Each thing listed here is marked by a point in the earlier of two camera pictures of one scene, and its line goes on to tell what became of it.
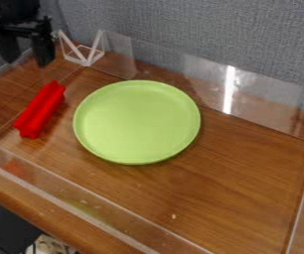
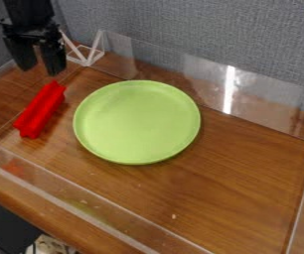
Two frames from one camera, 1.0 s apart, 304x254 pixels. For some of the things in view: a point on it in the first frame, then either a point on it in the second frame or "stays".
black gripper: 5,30 → 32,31
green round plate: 137,122 stays
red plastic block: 40,108 stays
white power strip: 47,245 stays
